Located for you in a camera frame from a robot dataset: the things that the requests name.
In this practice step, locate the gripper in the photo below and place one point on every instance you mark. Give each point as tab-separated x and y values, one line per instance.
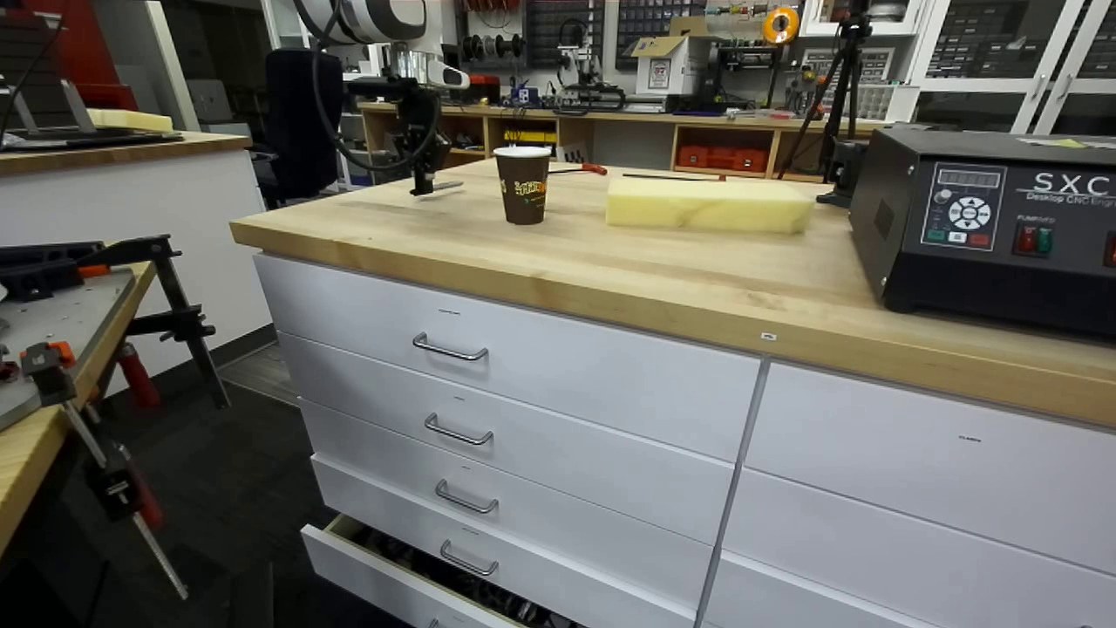
420	112

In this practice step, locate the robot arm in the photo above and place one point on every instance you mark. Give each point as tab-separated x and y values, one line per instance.
384	17

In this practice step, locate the silver pen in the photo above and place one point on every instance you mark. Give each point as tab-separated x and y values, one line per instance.
446	187

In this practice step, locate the black paper cup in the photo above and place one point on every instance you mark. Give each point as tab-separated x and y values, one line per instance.
523	187

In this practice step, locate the black office chair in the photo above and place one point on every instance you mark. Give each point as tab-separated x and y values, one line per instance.
301	122

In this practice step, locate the wooden workbench with shelves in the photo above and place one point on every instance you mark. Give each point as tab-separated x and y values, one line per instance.
610	131

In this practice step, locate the cardboard box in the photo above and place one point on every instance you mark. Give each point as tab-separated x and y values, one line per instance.
667	68

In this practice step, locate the thin black tool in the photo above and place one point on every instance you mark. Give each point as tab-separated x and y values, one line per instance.
671	177

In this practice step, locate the white drawer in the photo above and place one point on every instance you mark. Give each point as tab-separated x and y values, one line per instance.
366	571
558	593
785	606
907	567
540	358
942	462
558	462
567	541

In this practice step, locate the yellow foam piece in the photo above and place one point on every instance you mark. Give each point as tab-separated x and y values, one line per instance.
131	119

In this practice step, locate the yellow foam block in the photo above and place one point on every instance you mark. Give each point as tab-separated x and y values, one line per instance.
708	206

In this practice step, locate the row of red boxes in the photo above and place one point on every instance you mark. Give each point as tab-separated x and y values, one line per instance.
722	159

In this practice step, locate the white counter with wooden top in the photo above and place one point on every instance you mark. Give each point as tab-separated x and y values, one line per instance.
131	218

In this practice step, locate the black laptop on stand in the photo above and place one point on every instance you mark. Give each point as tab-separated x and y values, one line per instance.
78	135

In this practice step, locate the red cabinet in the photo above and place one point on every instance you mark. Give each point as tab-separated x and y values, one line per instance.
78	48

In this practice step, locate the yellow tape roll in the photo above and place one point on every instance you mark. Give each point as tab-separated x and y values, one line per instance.
781	24

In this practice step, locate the orange and black bar clamp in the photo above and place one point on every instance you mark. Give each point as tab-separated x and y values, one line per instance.
113	480

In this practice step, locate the black control box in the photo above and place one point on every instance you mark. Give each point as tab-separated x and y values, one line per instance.
994	227

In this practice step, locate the white glass door cabinets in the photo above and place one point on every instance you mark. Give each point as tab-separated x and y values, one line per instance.
1011	61

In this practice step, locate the camera on tripod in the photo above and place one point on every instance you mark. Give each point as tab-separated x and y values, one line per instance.
844	96

